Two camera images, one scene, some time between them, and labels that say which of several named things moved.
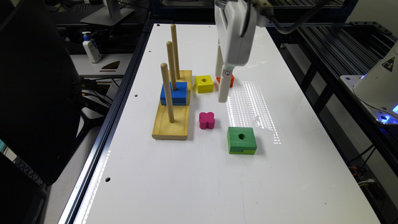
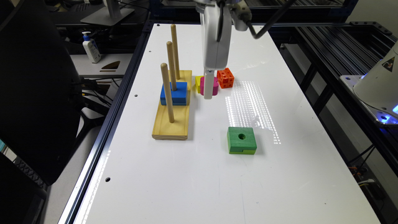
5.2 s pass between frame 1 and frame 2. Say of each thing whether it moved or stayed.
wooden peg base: stayed
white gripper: moved
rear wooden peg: stayed
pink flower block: moved
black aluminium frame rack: stayed
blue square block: stayed
